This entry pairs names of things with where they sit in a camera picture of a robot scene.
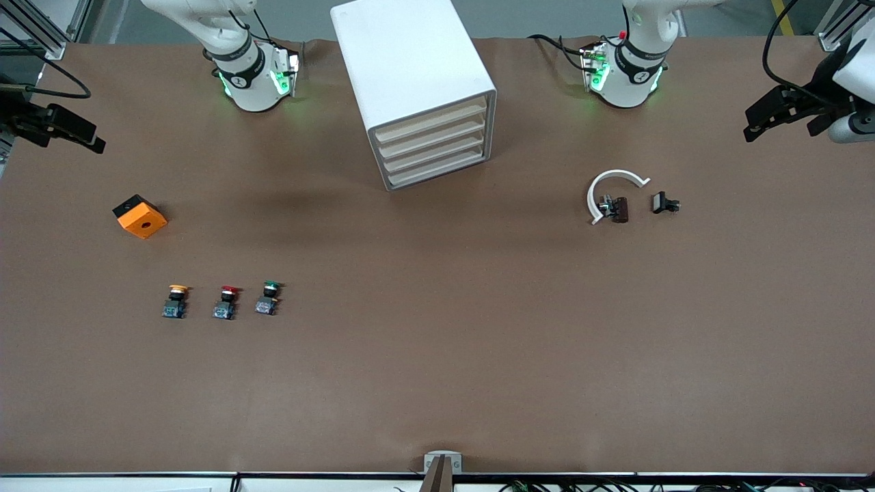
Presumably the green push button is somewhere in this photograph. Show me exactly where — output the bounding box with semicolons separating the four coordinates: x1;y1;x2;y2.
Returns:
254;280;285;316

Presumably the white plastic drawer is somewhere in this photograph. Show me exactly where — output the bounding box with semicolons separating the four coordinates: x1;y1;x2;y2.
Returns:
374;96;488;144
378;115;488;159
387;150;491;189
383;133;489;174

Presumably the yellow push button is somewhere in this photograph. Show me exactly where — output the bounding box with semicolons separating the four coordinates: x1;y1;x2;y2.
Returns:
161;284;191;320

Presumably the red push button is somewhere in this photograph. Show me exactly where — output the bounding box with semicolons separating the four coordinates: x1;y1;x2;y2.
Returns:
213;286;243;321

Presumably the white drawer cabinet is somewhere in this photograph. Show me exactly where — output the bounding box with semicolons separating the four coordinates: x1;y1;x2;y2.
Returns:
330;0;498;192

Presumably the orange box with hole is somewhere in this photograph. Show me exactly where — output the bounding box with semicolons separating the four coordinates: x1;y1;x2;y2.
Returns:
112;194;168;240

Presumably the brown table mat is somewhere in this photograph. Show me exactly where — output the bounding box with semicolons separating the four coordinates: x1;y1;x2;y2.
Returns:
0;38;875;476

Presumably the aluminium frame profile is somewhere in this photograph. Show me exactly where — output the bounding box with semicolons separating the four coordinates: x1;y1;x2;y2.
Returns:
813;0;875;54
0;0;90;59

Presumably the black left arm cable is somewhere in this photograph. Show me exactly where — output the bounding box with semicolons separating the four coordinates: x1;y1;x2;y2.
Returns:
762;0;852;96

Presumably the white curved bracket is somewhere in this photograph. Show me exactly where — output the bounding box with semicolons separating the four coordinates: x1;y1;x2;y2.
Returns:
587;169;651;226

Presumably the black base cable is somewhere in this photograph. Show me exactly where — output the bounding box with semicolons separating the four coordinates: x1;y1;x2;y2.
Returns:
528;33;590;72

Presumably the grey metal bracket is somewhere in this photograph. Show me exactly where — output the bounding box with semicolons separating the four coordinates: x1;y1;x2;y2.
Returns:
424;451;463;474

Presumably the brown camera post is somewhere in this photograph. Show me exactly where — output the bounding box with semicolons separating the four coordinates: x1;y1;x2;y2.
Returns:
418;456;455;492

